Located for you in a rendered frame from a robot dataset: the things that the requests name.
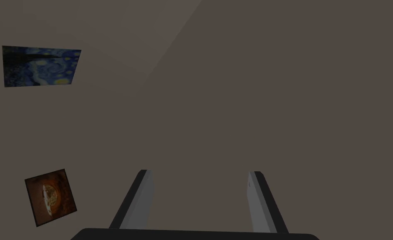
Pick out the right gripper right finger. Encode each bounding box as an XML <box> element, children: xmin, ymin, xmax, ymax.
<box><xmin>247</xmin><ymin>171</ymin><xmax>290</xmax><ymax>234</ymax></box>

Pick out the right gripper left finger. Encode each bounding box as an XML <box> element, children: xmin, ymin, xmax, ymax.
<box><xmin>108</xmin><ymin>169</ymin><xmax>155</xmax><ymax>230</ymax></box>

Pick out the brown orange square painting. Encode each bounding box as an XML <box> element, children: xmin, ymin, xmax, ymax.
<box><xmin>24</xmin><ymin>168</ymin><xmax>78</xmax><ymax>228</ymax></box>

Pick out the blue starry night painting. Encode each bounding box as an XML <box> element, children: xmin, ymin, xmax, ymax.
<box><xmin>2</xmin><ymin>45</ymin><xmax>82</xmax><ymax>88</ymax></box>

